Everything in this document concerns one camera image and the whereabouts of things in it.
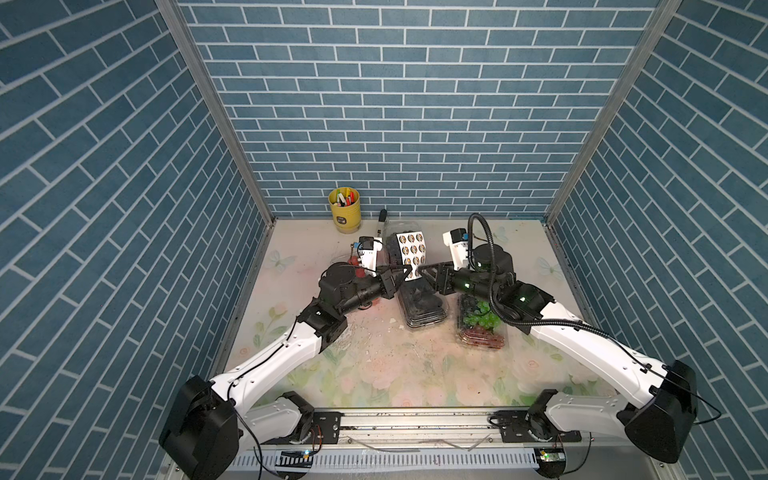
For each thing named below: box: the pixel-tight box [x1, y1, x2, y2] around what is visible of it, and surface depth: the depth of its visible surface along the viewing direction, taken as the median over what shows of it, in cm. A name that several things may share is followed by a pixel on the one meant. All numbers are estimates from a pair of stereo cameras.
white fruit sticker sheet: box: [396, 231, 426, 275], surface depth 74 cm
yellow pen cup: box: [328, 186, 361, 234], surface depth 112 cm
